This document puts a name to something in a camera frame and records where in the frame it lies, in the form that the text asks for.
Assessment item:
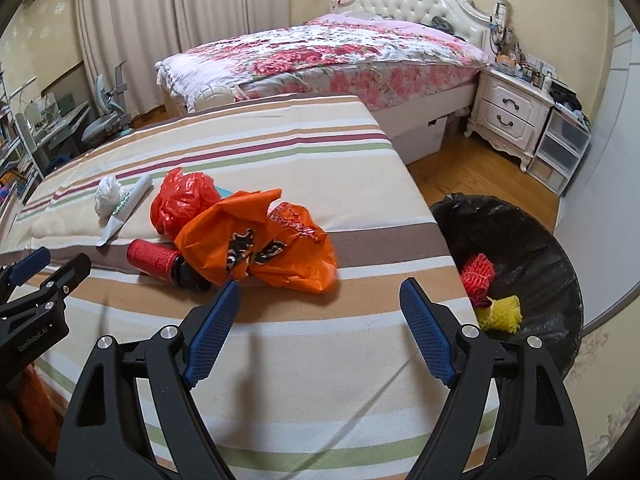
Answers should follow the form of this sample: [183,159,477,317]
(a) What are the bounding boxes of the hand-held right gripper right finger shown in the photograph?
[400,277,588,480]

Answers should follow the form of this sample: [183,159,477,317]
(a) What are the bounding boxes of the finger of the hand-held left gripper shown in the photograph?
[0,253,92,328]
[0,247,52,306]

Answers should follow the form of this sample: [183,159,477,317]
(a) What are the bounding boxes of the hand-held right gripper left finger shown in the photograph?
[52,280,241,480]

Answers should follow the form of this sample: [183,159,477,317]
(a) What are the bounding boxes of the yellow foam fruit net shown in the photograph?
[474,295,525,333]

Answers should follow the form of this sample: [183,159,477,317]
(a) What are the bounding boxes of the red foam fruit net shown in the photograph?
[460,252,498,306]

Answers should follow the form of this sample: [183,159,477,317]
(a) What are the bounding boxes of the dark bottle with red sleeve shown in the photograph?
[126,238,227,292]

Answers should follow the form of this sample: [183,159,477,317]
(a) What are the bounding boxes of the white tissue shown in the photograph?
[95,176,132,218]

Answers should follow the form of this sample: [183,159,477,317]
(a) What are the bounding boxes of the white toothpaste tube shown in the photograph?
[96,175,153,247]

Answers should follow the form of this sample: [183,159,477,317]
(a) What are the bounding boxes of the orange plastic bag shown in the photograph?
[174,188,340,295]

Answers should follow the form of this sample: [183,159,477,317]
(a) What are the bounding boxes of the trash bin with black liner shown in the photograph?
[429,192,585,386]

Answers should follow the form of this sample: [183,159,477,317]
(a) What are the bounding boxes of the red plastic bag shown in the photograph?
[151,167,226,236]

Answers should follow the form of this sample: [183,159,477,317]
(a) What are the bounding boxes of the orange cloth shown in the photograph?
[15,360,63,456]

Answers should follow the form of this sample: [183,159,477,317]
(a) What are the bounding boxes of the cluttered desk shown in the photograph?
[20,92,91,161]

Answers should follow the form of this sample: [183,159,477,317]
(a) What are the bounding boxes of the grey desk chair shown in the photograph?
[82,62,133,143]

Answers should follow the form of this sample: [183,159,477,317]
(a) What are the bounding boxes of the white cardboard box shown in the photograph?
[395,115,448,166]

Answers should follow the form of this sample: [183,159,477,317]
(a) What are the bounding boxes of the plastic drawer unit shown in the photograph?
[527,107,592,196]

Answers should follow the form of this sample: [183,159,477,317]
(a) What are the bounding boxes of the grey wardrobe sliding door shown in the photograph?
[555,5,640,328]

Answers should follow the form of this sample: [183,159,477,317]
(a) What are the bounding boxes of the white nightstand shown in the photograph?
[464,67,555,173]

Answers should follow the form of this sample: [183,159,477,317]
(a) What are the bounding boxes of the black bag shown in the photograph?
[550,80,583,111]

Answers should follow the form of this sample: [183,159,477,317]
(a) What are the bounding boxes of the floral blanket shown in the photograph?
[159,14,493,111]

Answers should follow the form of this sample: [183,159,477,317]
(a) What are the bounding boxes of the beige curtain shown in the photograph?
[75,0,293,121]

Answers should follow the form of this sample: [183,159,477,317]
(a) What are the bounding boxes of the dark cloth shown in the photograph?
[430,15,463,36]

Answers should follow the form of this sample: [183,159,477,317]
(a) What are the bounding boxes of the bed with floral cover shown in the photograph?
[155,0,493,138]

